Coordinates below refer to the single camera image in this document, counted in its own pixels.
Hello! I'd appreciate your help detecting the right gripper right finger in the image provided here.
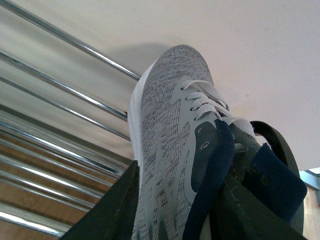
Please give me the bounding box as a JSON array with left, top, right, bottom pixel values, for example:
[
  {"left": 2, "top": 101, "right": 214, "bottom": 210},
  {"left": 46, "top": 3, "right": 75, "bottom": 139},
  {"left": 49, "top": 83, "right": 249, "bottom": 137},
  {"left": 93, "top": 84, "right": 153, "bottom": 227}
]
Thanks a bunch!
[{"left": 209, "top": 120, "right": 308, "bottom": 240}]

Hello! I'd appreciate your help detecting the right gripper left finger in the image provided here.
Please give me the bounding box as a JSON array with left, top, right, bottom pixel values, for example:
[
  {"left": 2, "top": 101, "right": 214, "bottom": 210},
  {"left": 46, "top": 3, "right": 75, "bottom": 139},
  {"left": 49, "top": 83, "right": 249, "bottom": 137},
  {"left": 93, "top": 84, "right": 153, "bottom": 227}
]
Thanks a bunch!
[{"left": 61, "top": 160, "right": 139, "bottom": 240}]

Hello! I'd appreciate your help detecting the black metal shoe rack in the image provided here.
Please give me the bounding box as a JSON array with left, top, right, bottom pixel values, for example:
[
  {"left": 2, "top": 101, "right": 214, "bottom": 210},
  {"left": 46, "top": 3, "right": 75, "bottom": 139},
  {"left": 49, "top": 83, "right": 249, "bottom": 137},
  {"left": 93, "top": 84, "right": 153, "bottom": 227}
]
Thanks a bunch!
[{"left": 0, "top": 0, "right": 137, "bottom": 229}]

